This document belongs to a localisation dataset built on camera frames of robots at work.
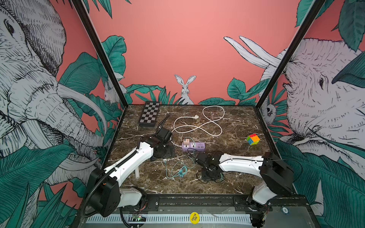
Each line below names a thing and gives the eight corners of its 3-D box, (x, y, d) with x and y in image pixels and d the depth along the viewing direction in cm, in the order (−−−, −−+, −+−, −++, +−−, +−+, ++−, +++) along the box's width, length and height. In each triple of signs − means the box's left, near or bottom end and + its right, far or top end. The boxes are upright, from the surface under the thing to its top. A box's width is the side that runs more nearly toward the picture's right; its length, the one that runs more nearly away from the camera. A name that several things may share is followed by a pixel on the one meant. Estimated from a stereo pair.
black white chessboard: (139, 126, 108) (138, 123, 105) (145, 105, 124) (144, 101, 121) (156, 127, 109) (155, 124, 105) (159, 105, 124) (159, 101, 121)
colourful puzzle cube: (248, 145, 100) (251, 141, 95) (246, 137, 104) (248, 133, 99) (257, 145, 100) (260, 141, 95) (254, 137, 104) (257, 133, 99)
